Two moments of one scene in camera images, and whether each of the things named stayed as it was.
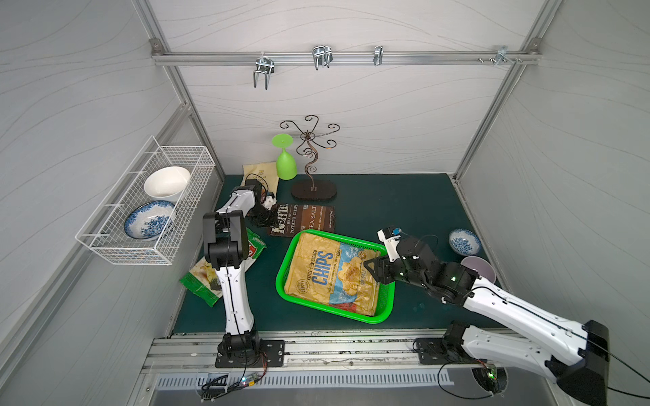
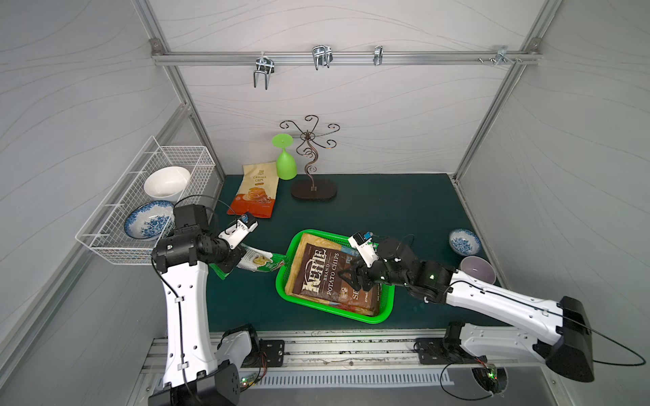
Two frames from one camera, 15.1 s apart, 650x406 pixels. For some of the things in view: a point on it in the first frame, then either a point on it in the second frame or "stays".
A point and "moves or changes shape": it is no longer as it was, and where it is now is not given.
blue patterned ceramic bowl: (149, 220) stays
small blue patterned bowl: (465, 243) stays
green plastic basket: (386, 293) stays
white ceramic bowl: (167, 183) stays
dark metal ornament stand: (313, 189) stays
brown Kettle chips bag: (294, 218) → (318, 277)
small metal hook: (378, 52) stays
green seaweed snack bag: (202, 278) moves or changes shape
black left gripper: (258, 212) → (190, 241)
